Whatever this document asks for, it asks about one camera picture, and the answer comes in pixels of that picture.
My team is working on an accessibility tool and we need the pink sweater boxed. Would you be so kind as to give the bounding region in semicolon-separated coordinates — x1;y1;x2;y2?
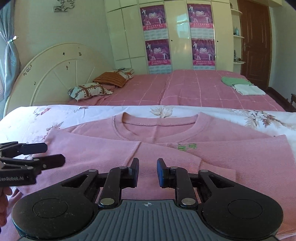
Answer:
20;113;295;240

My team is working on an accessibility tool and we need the left hand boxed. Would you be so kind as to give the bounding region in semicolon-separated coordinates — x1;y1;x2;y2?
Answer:
0;187;12;227

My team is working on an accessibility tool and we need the white floral bed sheet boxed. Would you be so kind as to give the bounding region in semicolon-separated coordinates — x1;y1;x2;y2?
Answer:
0;104;296;241

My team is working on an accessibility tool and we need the cream round headboard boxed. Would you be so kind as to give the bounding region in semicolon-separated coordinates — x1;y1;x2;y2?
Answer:
4;43;113;115

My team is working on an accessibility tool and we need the blue curtain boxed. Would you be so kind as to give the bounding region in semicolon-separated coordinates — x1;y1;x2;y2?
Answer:
1;1;21;100

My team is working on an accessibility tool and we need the floral patterned pillow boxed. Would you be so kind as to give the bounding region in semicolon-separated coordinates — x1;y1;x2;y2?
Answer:
68;82;112;101

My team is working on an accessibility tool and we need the pink checked bed cover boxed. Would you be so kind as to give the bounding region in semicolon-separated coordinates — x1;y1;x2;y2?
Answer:
69;70;284;111

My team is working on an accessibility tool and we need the orange brown pillow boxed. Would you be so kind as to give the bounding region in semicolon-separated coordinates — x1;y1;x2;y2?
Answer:
93;72;128;88

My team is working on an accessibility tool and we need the green folded cloth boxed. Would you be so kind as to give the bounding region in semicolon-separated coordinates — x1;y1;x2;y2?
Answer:
221;76;252;87

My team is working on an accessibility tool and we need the white folded cloth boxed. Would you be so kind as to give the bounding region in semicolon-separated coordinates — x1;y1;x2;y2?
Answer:
232;84;266;96

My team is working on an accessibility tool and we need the lower left pink poster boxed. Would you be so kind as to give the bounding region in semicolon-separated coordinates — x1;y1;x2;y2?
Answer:
145;39;172;74

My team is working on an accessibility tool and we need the pink poster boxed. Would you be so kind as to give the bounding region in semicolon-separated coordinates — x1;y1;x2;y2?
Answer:
140;4;169;41
145;39;172;74
187;4;214;40
191;39;216;70

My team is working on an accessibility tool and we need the lower right pink poster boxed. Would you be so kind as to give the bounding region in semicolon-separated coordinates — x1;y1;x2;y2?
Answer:
191;39;216;70

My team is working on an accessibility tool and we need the cream wardrobe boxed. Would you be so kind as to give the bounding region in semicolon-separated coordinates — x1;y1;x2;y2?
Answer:
104;1;234;74

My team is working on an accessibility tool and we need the wooden chair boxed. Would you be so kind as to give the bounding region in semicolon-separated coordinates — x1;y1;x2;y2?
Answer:
290;94;296;106

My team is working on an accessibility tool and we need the corner shelf unit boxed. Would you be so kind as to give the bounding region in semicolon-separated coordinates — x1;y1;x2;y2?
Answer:
230;0;245;74

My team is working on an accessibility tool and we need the upper left pink poster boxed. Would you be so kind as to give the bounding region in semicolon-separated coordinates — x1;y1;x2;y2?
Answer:
140;4;169;41

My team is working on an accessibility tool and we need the upper right pink poster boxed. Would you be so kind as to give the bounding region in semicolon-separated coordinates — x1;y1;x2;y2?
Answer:
187;4;214;40

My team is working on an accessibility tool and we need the brown wooden door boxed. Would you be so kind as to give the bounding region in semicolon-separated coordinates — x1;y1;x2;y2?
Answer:
237;1;272;90

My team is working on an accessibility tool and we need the wall lamp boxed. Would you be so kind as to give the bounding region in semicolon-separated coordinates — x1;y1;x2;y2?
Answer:
53;0;75;13

